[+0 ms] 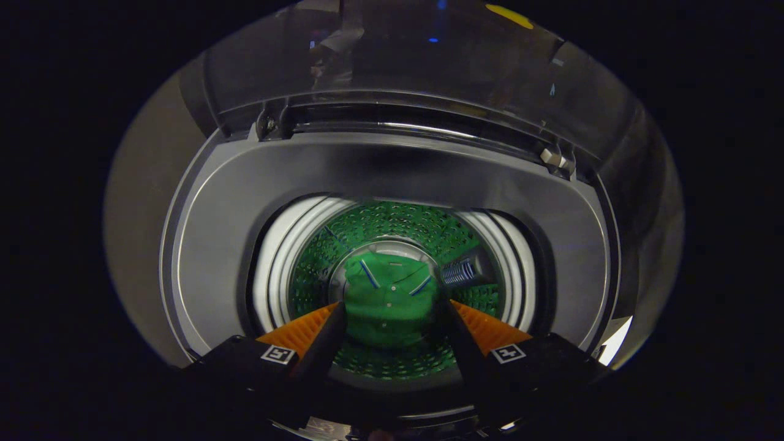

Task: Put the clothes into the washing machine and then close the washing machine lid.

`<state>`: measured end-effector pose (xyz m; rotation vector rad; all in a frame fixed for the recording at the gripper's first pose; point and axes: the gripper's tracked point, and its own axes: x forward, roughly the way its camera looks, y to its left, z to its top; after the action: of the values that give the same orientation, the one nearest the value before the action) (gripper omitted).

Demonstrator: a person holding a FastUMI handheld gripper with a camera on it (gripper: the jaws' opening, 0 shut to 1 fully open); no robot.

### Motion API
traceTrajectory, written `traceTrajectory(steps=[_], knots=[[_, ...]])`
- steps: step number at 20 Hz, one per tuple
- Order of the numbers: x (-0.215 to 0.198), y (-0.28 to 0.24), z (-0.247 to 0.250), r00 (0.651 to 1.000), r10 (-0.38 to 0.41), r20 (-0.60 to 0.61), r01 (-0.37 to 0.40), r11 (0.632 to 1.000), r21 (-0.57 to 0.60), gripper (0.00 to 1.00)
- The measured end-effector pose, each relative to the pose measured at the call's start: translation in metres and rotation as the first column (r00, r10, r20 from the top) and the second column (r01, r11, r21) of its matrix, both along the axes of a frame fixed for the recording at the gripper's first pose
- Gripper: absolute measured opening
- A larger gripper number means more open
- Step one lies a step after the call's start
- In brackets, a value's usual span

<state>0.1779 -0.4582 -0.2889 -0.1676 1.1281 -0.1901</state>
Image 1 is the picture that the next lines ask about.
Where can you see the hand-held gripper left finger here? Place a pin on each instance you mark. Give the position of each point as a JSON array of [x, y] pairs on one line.
[[324, 355]]

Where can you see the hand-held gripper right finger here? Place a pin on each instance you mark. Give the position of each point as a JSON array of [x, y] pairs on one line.
[[462, 355]]

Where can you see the green polo shirt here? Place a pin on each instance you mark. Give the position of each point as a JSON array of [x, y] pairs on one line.
[[386, 300]]

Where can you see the grey washing machine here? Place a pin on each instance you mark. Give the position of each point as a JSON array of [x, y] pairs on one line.
[[245, 202]]

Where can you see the white panel with black squares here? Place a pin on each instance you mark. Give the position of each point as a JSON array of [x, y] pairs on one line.
[[614, 340]]

